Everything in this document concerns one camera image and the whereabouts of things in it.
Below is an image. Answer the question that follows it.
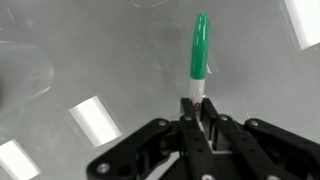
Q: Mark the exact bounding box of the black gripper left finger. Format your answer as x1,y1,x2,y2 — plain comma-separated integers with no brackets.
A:
86,97,218,180

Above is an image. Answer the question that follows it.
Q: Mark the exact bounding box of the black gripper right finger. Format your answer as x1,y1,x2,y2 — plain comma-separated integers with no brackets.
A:
201,97,320,180

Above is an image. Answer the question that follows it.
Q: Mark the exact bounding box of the green capped white marker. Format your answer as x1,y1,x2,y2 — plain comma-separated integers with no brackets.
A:
187,12,212,115

